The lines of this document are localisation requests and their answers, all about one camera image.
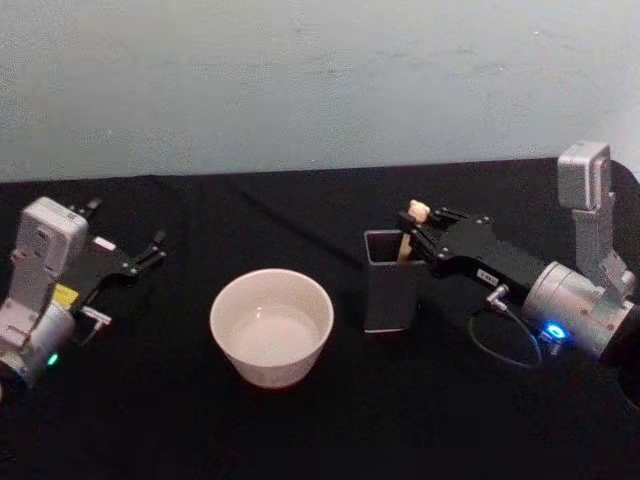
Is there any white ceramic bowl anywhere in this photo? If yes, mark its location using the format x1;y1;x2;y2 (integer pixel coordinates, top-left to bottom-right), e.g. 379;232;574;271
209;268;335;390

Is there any thin dark cable silver plug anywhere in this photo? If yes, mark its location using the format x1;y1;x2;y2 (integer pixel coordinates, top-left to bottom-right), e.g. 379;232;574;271
73;305;113;348
468;281;545;370

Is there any wooden spoon with bear top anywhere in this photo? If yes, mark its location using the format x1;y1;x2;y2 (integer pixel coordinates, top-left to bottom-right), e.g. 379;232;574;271
398;199;432;262

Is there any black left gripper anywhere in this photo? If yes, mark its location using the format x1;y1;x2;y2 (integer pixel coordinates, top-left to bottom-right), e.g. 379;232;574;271
53;197;169;321

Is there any pale wall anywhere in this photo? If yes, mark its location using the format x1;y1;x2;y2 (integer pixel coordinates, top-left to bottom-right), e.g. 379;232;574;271
0;0;640;185

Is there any black table cloth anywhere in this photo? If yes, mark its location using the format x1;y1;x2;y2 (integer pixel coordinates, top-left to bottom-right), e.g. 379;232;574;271
0;156;640;480

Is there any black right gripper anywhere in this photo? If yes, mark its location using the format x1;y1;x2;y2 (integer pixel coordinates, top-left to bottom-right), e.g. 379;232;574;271
397;206;545;302

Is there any dark grey square holder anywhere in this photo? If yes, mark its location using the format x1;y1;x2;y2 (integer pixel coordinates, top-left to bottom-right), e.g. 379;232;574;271
363;228;424;334

